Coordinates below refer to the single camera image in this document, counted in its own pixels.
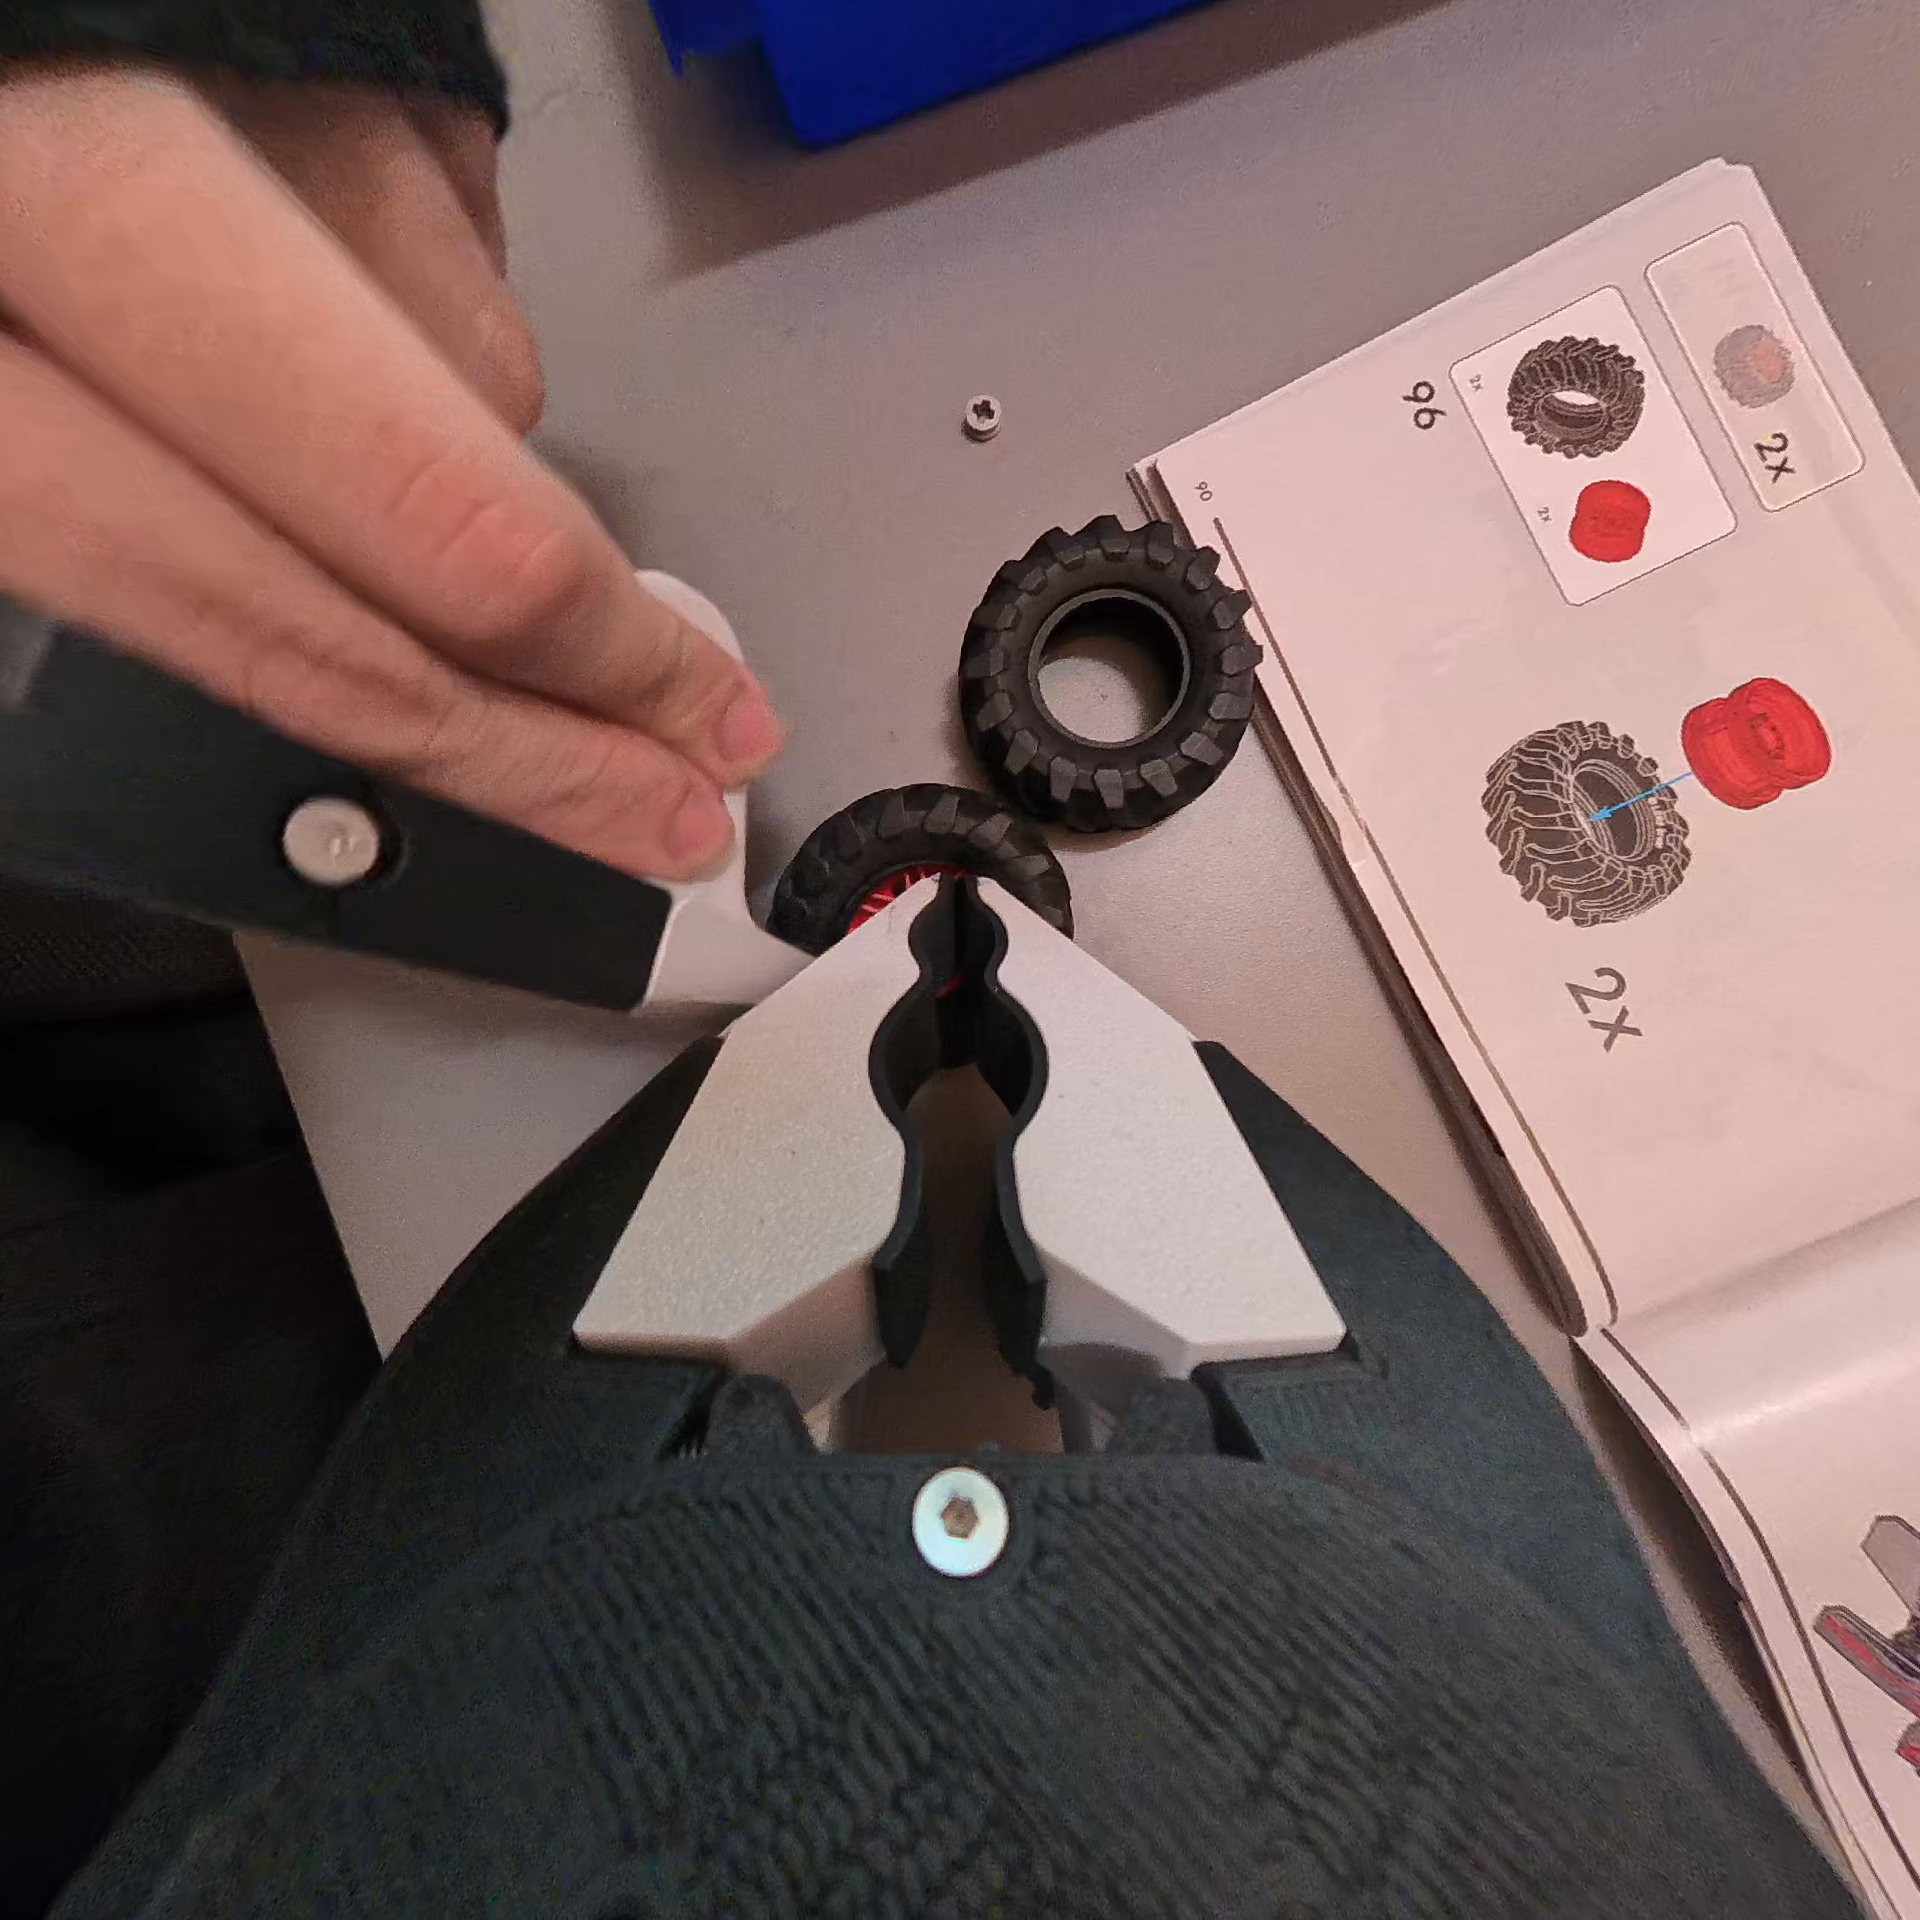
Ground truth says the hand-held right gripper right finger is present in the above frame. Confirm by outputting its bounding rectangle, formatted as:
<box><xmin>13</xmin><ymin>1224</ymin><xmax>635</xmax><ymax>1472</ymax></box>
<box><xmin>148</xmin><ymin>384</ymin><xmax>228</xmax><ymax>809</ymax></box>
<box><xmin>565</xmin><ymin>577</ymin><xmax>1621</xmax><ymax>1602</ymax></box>
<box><xmin>957</xmin><ymin>877</ymin><xmax>1348</xmax><ymax>1450</ymax></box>

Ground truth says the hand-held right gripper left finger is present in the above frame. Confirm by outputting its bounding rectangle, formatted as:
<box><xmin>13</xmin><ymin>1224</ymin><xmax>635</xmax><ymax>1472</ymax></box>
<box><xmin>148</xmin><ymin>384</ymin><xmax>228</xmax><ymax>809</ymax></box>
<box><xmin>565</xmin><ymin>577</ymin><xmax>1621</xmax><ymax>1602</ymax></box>
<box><xmin>573</xmin><ymin>883</ymin><xmax>952</xmax><ymax>1419</ymax></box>

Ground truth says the black toy wheel red rim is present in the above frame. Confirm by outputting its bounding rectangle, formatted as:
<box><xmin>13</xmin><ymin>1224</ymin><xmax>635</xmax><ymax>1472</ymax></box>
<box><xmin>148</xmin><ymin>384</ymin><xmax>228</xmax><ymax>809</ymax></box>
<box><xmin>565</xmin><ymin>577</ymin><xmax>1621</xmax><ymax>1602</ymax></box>
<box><xmin>769</xmin><ymin>782</ymin><xmax>1076</xmax><ymax>962</ymax></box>

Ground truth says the black toy tire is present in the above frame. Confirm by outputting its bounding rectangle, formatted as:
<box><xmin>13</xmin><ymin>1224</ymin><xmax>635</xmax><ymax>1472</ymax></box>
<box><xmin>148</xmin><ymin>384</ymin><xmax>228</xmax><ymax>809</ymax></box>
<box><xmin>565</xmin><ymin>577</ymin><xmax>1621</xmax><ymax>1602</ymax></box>
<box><xmin>957</xmin><ymin>515</ymin><xmax>1264</xmax><ymax>836</ymax></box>

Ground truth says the grey desk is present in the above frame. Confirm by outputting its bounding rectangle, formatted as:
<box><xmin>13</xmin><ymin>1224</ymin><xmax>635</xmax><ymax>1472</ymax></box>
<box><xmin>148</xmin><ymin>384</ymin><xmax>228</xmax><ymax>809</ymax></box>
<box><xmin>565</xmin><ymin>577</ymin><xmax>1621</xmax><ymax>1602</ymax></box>
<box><xmin>239</xmin><ymin>0</ymin><xmax>1920</xmax><ymax>1846</ymax></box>

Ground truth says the person's left hand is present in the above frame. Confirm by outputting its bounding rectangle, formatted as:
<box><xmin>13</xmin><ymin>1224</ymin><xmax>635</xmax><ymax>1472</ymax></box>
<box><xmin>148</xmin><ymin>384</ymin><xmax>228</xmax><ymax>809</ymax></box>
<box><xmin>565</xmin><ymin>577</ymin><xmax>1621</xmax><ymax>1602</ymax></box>
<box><xmin>0</xmin><ymin>67</ymin><xmax>785</xmax><ymax>888</ymax></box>

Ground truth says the person's dark clothing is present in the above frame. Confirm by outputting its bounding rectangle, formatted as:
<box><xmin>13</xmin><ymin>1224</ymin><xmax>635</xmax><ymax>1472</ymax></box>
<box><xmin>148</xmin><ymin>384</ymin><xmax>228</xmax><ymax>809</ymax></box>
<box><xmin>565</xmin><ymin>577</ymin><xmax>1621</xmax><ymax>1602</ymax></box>
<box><xmin>0</xmin><ymin>877</ymin><xmax>384</xmax><ymax>1920</ymax></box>

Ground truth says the white instruction booklet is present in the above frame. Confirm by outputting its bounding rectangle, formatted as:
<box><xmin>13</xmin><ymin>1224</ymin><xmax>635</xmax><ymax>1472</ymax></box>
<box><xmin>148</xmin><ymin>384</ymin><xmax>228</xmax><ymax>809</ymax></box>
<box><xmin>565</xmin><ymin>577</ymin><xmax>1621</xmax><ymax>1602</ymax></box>
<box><xmin>1124</xmin><ymin>158</ymin><xmax>1920</xmax><ymax>1920</ymax></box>

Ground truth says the blue plastic bin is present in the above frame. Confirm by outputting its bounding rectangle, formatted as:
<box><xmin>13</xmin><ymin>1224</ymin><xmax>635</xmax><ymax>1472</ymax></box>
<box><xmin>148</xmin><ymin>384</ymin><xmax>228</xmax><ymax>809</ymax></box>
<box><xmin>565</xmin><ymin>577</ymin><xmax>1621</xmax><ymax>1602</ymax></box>
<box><xmin>645</xmin><ymin>0</ymin><xmax>1217</xmax><ymax>154</ymax></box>

